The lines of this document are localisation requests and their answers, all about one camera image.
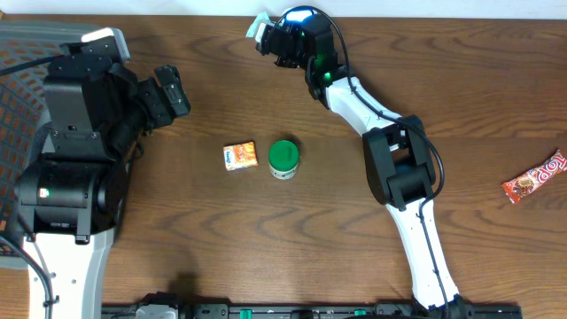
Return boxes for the light green wet wipes pack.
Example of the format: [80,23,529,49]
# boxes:
[245,12,270,38]

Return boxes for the orange tissue pack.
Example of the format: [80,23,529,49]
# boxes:
[223,141,259,171]

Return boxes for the green lid white jar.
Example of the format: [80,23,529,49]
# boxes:
[268,140,299,180]

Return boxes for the orange red snack bag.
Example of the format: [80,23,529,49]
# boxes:
[501,149,566,204]

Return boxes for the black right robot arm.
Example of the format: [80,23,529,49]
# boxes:
[247,5,465,318]

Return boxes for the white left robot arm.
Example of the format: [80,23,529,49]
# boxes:
[7,53,190,318]

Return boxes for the white barcode scanner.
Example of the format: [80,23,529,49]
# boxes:
[283,5,316,23]

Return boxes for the grey plastic basket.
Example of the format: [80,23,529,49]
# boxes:
[1,20,99,244]

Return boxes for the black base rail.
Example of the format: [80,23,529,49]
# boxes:
[101,291,524,319]

